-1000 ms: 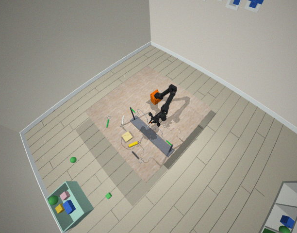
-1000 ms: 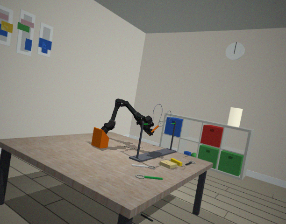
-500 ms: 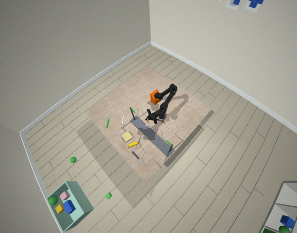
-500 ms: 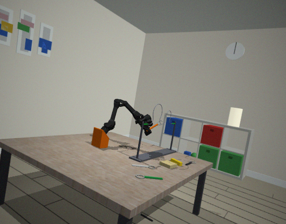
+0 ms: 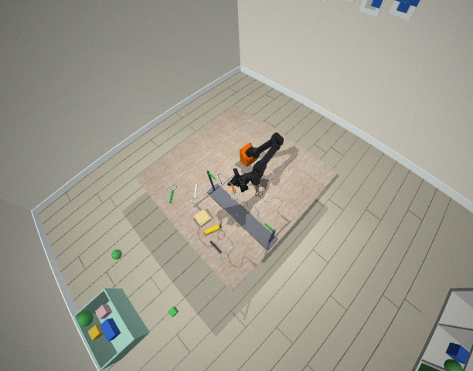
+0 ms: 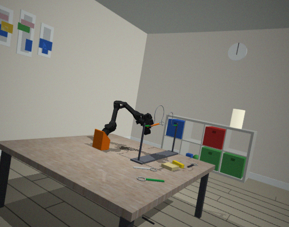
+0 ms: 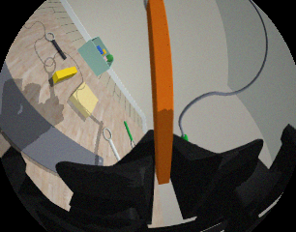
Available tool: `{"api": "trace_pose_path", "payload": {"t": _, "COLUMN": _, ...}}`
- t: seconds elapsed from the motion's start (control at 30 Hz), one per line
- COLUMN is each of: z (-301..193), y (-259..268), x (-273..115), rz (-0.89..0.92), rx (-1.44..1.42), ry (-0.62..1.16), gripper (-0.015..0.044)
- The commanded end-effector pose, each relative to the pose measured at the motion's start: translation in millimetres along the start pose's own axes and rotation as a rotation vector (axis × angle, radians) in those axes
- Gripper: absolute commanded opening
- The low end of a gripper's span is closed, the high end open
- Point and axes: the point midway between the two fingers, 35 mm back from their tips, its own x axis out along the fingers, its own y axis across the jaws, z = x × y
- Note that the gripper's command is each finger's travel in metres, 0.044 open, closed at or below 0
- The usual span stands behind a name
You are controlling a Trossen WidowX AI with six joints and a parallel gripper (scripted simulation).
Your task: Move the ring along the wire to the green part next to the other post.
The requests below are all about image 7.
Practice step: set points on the yellow rectangular bar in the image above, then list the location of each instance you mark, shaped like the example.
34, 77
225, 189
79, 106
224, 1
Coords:
60, 75

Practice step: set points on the orange handle with grey loop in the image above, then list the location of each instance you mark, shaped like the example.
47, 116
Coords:
162, 86

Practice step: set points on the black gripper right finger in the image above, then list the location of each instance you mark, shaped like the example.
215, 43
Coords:
195, 171

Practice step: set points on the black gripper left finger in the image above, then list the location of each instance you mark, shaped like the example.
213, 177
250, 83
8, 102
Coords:
130, 179

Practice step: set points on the beige rectangular block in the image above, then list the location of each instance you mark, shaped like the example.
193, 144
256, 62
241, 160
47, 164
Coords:
84, 100

